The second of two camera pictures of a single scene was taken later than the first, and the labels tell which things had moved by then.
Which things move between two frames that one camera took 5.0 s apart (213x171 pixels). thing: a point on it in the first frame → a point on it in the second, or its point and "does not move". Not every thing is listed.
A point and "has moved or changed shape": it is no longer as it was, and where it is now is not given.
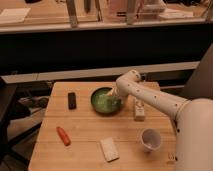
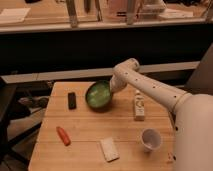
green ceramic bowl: x=103 y=103 has moved or changed shape
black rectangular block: x=72 y=102 does not move
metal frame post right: x=131 y=12 does not move
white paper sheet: x=14 y=14 does not move
